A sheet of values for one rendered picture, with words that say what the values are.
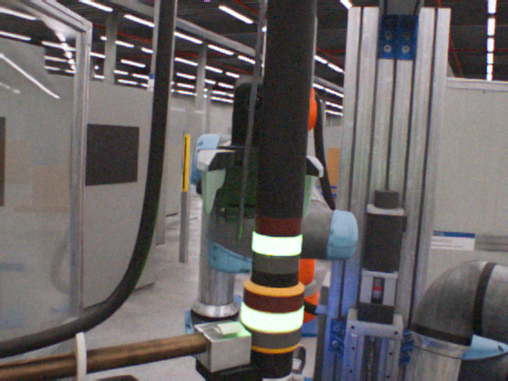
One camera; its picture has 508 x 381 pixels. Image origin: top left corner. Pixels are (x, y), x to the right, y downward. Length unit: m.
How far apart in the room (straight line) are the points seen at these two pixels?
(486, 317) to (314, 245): 0.27
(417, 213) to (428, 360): 0.53
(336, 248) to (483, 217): 1.65
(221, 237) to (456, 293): 0.36
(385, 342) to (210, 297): 0.45
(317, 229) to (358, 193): 0.56
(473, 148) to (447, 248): 0.46
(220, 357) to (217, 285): 0.80
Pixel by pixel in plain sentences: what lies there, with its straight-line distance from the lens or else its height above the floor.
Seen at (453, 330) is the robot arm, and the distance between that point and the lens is 0.80.
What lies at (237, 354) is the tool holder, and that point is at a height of 1.54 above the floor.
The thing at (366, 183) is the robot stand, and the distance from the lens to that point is 1.25.
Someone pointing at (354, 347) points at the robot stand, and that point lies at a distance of 1.25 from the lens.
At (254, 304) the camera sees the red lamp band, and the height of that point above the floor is 1.57.
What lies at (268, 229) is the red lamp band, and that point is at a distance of 0.32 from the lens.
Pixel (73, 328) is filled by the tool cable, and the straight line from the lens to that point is 0.30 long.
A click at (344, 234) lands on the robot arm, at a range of 0.71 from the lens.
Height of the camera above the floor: 1.68
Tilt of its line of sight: 5 degrees down
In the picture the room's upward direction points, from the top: 3 degrees clockwise
